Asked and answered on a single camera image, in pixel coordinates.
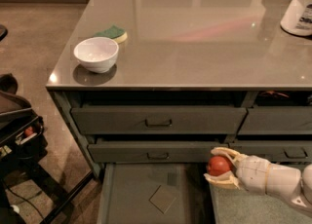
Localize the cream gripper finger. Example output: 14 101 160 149
211 147 247 165
204 171 240 189

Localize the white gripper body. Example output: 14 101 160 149
236 156 271 195

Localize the red apple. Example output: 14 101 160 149
207 156 232 176

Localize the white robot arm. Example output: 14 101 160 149
204 147 312 217

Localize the middle right drawer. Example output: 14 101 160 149
229 140 312 163

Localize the top right drawer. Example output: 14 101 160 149
239 106 312 135

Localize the square tag in drawer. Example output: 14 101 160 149
149 185 176 214

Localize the middle left drawer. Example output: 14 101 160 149
88 141 224 163

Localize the open bottom left drawer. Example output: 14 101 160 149
97 164 215 224

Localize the grey drawer cabinet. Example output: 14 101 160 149
47 0 312 224

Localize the top left drawer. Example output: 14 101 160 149
71 106 247 134

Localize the white plastic canister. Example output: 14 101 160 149
280 0 312 37

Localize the white ceramic bowl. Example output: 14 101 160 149
73 37 119 73

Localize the green yellow sponge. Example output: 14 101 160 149
95 25 128 44

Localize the black cart with items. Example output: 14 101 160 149
0 73 94 224

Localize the black cable on floor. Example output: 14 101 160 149
1 180 45 221

